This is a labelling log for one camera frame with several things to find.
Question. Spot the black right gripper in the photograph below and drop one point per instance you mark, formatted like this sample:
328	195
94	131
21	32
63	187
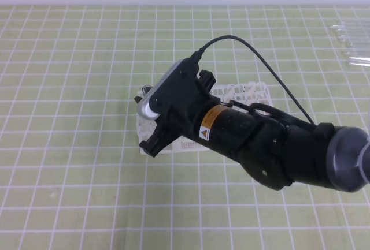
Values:
181	105

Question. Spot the clear glass test tube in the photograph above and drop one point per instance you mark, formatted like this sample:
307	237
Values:
141	95

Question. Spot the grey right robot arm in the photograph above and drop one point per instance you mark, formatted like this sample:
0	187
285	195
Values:
322	155

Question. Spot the clear test tube bottom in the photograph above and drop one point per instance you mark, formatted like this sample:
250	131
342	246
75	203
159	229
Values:
360	61

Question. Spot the green grid tablecloth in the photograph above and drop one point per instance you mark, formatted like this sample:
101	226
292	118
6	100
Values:
72	175

